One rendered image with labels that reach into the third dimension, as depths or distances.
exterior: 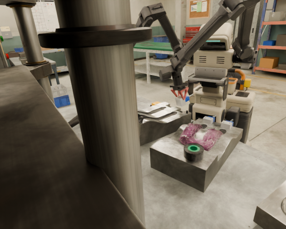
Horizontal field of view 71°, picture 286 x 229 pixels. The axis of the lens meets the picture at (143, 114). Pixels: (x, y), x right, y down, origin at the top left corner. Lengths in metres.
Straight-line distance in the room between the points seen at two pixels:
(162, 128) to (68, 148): 0.95
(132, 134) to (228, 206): 0.69
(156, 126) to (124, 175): 0.93
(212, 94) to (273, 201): 0.98
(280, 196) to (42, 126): 0.74
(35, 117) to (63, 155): 0.13
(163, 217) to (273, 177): 0.50
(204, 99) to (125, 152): 1.46
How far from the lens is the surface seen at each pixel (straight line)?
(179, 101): 1.26
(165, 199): 0.82
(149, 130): 1.10
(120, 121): 0.17
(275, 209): 0.79
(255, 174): 1.01
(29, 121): 0.32
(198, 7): 8.05
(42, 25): 7.43
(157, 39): 8.76
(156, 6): 1.28
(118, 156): 0.18
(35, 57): 0.89
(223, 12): 1.08
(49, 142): 0.25
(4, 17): 7.33
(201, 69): 1.55
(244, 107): 1.85
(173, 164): 0.86
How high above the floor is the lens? 1.41
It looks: 24 degrees down
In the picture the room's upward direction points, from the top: 3 degrees counter-clockwise
